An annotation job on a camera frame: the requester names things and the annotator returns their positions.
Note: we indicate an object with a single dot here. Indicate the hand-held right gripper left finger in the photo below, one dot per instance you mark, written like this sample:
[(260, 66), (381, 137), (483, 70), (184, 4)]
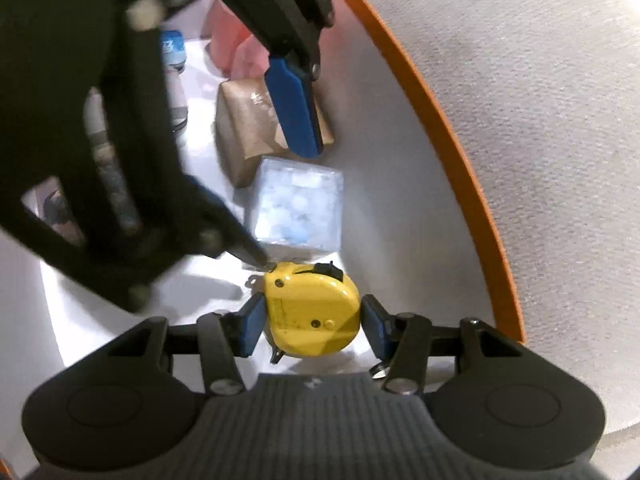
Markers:
[(252, 329)]

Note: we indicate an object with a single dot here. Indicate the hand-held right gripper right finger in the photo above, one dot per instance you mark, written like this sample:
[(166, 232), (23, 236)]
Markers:
[(372, 325)]

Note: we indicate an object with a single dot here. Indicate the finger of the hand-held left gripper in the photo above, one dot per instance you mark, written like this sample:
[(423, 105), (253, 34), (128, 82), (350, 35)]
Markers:
[(75, 85), (292, 105)]

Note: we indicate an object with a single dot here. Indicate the yellow tape measure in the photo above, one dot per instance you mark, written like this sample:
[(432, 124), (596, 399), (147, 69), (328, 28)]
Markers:
[(310, 310)]

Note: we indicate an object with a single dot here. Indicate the brown cardboard package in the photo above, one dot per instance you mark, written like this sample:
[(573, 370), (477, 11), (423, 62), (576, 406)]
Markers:
[(250, 120)]

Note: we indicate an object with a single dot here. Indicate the pink spray bottle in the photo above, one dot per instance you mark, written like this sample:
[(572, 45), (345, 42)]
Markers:
[(252, 60)]

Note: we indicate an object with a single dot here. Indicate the pink jug bottle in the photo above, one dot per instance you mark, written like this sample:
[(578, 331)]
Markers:
[(227, 35)]

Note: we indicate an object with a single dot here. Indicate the white bottle blue label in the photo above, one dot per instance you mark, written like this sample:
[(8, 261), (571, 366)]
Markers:
[(175, 80)]

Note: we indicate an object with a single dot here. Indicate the clear plastic box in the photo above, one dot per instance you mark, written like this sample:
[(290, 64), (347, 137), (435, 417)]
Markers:
[(300, 205)]

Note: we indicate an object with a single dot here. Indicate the dark patterned can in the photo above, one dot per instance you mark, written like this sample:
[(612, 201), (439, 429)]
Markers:
[(112, 180)]

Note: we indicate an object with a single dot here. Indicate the grey sofa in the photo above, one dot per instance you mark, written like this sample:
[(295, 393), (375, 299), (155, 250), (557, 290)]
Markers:
[(550, 110)]

